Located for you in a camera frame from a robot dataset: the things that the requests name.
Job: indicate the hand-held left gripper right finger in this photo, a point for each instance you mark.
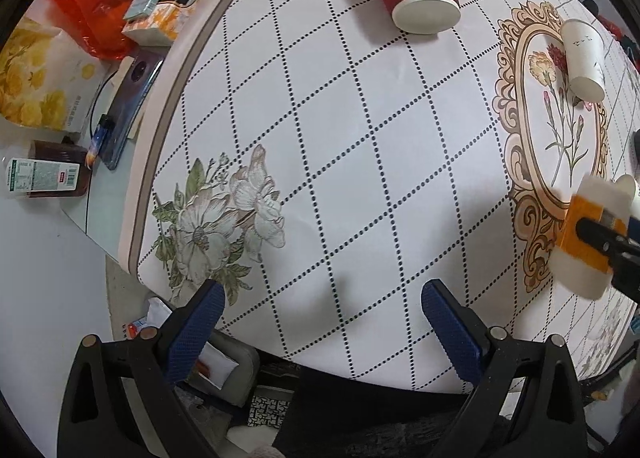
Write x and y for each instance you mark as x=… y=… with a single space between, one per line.
x=450 y=328

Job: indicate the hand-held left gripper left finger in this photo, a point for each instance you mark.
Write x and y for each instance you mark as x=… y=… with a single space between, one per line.
x=196 y=330

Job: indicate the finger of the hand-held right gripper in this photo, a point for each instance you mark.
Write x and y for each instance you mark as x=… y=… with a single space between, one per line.
x=597 y=233
x=627 y=275

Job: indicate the plain white paper cup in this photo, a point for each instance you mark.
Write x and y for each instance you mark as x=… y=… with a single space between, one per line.
x=582 y=55

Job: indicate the white pouch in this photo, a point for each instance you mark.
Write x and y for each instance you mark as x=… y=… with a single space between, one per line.
x=217 y=363

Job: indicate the red white packet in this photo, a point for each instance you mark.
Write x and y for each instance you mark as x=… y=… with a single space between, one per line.
x=145 y=320

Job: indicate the grey bin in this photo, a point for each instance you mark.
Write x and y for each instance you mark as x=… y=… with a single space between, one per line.
x=245 y=363

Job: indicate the black white patterned box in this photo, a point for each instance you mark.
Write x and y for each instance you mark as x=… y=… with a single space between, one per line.
x=269 y=408

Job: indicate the dark cloth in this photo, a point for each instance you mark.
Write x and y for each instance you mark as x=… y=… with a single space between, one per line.
x=370 y=413

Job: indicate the blue lighter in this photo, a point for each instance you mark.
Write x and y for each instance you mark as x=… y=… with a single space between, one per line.
x=100 y=140

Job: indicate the floral checked tablecloth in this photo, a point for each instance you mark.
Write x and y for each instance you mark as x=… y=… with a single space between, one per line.
x=350 y=137

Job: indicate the dark liquid bottle white label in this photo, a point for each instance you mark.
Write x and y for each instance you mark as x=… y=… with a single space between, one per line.
x=45 y=172

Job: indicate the dark blue smartphone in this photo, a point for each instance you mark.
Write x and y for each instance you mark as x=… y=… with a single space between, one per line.
x=131 y=102

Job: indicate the yellow flower printed bag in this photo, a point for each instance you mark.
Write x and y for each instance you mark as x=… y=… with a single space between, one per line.
x=35 y=77

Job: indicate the red plastic bag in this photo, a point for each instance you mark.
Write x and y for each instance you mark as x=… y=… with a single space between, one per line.
x=95 y=7

